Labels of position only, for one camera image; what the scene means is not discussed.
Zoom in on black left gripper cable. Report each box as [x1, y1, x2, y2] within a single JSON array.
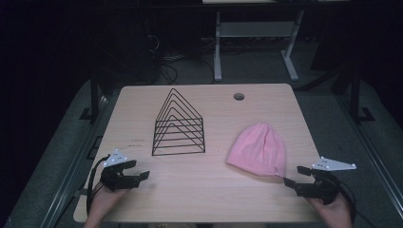
[[86, 155, 111, 218]]

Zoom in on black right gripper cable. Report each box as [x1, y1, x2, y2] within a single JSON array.
[[328, 176, 378, 228]]

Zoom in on black floor cables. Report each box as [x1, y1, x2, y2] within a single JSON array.
[[154, 52, 217, 86]]

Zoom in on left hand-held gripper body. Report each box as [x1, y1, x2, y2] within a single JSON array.
[[100, 148, 143, 193]]

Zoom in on pink knit beanie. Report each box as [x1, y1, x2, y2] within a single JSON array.
[[225, 122, 287, 179]]

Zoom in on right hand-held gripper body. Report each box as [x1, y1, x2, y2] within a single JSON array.
[[294, 156, 357, 206]]

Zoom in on white metal desk frame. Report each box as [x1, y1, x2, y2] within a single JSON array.
[[213, 9, 306, 83]]

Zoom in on person's right hand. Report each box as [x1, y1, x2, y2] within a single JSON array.
[[305, 192, 354, 228]]

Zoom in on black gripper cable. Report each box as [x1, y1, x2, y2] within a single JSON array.
[[328, 176, 378, 228], [86, 155, 111, 218]]

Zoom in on aluminium floor rail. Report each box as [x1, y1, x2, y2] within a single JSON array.
[[40, 93, 112, 228], [335, 90, 403, 220]]

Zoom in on black metal stand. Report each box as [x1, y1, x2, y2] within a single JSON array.
[[78, 71, 106, 125], [347, 67, 376, 125]]

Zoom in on person's left hand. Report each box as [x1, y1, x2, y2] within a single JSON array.
[[83, 181, 131, 228]]

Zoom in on black wire file rack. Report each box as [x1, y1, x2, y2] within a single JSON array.
[[151, 87, 206, 157]]

